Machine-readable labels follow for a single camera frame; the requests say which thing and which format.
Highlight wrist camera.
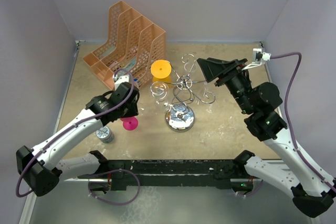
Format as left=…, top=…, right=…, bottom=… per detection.
left=242, top=48, right=271, bottom=71
left=113, top=71, right=130, bottom=86

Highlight small round tin can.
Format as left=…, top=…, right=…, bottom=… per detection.
left=96, top=126, right=114, bottom=144

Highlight clear round wine glass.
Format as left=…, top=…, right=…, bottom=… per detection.
left=150, top=81, right=171, bottom=113

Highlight clear champagne flute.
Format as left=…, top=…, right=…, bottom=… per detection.
left=196, top=81, right=216, bottom=113

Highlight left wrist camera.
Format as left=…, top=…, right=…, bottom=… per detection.
left=113, top=71, right=130, bottom=86

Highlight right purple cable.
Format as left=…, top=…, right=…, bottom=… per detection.
left=270, top=52, right=336, bottom=193

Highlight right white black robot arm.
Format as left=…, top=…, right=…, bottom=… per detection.
left=197, top=53, right=335, bottom=218

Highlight orange plastic file organizer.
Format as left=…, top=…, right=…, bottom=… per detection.
left=83, top=1, right=166, bottom=90

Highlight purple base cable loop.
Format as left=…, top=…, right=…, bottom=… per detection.
left=88, top=168, right=140, bottom=206

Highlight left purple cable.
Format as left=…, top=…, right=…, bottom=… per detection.
left=15, top=68, right=135, bottom=198

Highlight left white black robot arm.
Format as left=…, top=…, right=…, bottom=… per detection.
left=15, top=82, right=140, bottom=198

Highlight yellow plastic goblet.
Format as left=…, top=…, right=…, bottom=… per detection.
left=151, top=59, right=172, bottom=88

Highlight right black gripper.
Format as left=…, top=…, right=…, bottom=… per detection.
left=197, top=57, right=255, bottom=114

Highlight black base frame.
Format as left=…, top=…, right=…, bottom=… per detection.
left=80, top=151, right=260, bottom=194

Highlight chrome wine glass rack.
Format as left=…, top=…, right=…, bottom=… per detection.
left=164, top=54, right=206, bottom=132

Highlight pink plastic goblet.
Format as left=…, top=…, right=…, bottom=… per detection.
left=121, top=116, right=139, bottom=131

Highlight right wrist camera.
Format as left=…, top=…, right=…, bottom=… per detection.
left=242, top=48, right=271, bottom=71

